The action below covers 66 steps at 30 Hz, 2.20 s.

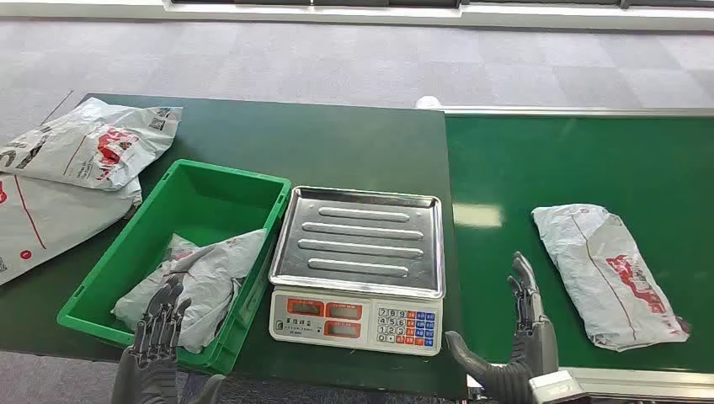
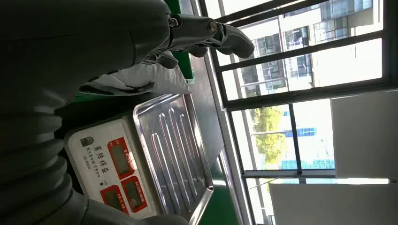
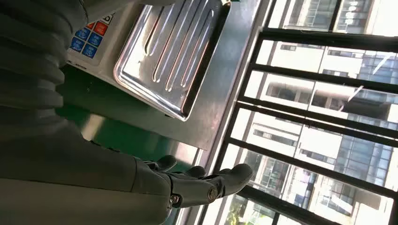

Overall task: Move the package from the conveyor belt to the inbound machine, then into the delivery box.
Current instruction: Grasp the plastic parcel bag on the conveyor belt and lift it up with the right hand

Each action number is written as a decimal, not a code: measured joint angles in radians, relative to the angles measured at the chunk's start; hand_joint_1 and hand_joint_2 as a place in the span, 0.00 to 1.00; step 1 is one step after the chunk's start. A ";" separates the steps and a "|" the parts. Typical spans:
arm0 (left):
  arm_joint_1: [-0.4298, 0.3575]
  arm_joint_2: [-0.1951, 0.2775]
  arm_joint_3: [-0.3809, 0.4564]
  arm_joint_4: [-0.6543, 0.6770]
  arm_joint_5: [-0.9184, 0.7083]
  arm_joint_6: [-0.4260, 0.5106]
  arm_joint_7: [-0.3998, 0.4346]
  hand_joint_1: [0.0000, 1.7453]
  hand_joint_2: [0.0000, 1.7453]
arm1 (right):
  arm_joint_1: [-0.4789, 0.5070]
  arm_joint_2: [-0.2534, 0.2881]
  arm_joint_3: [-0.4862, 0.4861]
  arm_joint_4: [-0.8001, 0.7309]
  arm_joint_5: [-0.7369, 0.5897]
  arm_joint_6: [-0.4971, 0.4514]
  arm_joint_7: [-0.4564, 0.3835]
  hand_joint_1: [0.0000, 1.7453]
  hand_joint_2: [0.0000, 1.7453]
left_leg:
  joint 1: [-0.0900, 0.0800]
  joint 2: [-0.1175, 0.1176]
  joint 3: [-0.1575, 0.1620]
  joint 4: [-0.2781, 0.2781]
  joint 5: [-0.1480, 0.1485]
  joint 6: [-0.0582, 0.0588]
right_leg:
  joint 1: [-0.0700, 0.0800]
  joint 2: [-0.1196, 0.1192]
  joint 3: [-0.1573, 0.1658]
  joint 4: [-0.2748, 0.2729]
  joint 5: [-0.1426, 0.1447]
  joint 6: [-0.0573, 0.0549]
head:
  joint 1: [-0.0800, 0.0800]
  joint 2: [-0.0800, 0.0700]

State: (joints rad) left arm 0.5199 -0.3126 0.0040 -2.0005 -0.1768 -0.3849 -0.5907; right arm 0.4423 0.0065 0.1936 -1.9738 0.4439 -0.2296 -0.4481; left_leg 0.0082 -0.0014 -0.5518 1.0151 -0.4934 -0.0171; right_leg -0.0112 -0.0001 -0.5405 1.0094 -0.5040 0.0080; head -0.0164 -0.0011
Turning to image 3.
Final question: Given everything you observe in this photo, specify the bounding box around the white electronic scale, steel tray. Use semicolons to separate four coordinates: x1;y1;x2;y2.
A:
66;0;233;122

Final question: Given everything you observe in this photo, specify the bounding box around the black window frame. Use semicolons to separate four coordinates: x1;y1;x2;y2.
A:
199;0;398;225

